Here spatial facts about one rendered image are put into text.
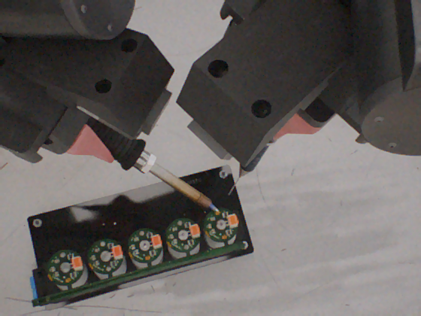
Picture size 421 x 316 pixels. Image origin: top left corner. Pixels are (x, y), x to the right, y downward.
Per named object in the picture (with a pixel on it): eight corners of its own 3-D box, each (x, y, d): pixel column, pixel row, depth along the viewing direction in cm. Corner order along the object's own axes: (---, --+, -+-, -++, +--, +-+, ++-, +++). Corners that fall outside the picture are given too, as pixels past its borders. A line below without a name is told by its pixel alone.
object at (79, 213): (48, 312, 70) (46, 311, 69) (28, 220, 72) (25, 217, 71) (253, 253, 72) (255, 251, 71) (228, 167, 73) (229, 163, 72)
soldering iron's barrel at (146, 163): (209, 195, 67) (138, 147, 65) (218, 196, 65) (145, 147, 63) (199, 213, 66) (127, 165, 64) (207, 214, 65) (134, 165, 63)
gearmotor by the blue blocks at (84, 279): (53, 265, 70) (43, 255, 65) (86, 256, 70) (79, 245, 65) (60, 298, 69) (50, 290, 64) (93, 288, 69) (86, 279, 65)
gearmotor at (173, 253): (163, 235, 71) (162, 223, 66) (194, 226, 71) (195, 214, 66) (171, 266, 70) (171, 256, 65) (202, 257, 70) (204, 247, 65)
